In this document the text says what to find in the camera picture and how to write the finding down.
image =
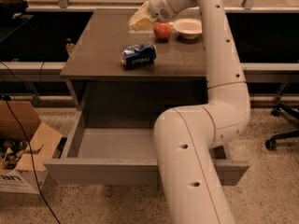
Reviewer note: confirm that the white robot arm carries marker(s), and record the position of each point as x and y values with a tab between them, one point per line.
184	135

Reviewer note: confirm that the black bag on desk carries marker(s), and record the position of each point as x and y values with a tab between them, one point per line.
10	7

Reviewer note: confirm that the cardboard box with cans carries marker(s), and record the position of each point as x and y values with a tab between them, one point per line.
26	142

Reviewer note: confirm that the blue pepsi can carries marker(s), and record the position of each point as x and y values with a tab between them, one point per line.
138	55

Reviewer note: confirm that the open grey top drawer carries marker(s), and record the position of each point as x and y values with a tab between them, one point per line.
109	148

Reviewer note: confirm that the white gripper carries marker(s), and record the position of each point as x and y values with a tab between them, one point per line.
158	6

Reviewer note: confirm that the red apple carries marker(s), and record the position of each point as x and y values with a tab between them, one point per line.
162	31

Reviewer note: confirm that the small glass bottle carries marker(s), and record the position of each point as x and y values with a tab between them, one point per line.
69	45

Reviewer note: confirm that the white bowl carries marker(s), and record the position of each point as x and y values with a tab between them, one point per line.
188	28

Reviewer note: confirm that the black office chair base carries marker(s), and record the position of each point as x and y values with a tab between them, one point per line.
285	121

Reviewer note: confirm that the grey cabinet with glossy top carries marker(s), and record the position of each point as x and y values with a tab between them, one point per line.
115	69

